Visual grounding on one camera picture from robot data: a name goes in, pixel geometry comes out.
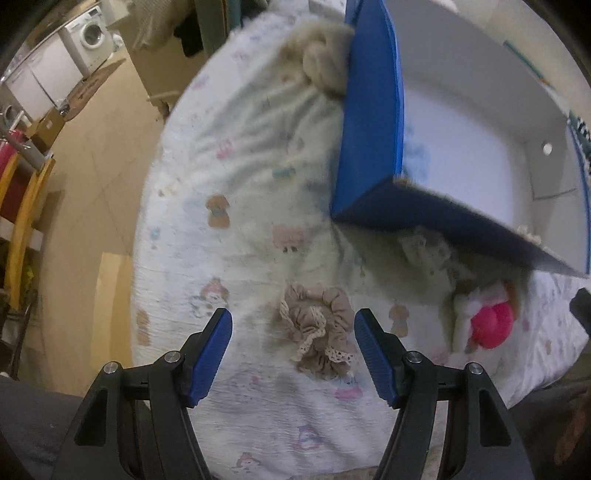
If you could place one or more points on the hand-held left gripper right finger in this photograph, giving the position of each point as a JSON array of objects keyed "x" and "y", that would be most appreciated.
[{"x": 376, "y": 357}]

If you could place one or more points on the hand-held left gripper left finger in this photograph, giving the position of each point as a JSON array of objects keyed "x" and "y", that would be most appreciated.
[{"x": 211, "y": 355}]

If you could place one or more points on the beige lace-trimmed scrunchie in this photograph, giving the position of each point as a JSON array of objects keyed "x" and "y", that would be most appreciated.
[{"x": 317, "y": 333}]

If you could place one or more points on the blue cardboard box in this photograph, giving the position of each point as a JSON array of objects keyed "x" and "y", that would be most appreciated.
[{"x": 443, "y": 129}]

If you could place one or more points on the white plush toy pink ball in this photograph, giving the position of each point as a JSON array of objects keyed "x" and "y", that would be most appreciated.
[{"x": 485, "y": 318}]

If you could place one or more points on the beige lace cloth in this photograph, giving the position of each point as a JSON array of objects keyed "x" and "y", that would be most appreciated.
[{"x": 429, "y": 256}]

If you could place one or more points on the printed white blanket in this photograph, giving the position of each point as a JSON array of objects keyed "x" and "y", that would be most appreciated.
[{"x": 295, "y": 258}]

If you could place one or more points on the yellow wooden chair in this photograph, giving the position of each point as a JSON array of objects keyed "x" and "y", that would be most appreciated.
[{"x": 23, "y": 212}]

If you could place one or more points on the brown doormat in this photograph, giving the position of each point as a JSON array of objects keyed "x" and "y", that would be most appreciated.
[{"x": 90, "y": 86}]

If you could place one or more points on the beige knotted plush toy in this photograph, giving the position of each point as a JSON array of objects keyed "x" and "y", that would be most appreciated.
[{"x": 323, "y": 55}]

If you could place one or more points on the white cabinet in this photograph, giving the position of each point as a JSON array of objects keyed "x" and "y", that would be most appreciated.
[{"x": 44, "y": 76}]

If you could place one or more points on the white washing machine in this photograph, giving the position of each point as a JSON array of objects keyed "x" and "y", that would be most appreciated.
[{"x": 90, "y": 38}]

